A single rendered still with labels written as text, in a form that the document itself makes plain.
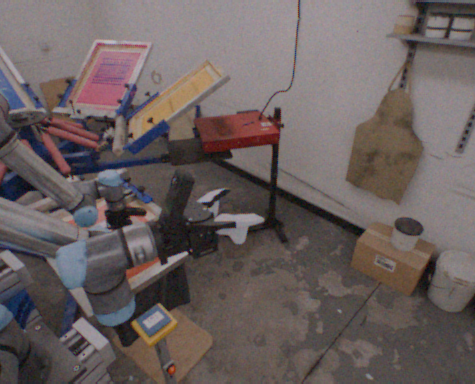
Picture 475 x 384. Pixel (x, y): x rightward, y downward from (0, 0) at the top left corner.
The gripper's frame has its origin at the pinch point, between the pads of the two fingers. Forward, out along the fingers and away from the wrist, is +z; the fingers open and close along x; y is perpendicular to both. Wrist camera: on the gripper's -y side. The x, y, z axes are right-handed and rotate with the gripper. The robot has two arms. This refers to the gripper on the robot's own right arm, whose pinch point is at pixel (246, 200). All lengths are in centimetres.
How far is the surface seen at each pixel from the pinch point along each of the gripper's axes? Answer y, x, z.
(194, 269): 147, -161, 25
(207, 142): 37, -152, 48
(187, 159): 51, -164, 36
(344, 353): 163, -45, 86
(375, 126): 42, -115, 171
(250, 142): 43, -146, 79
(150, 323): 65, -43, -23
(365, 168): 77, -119, 170
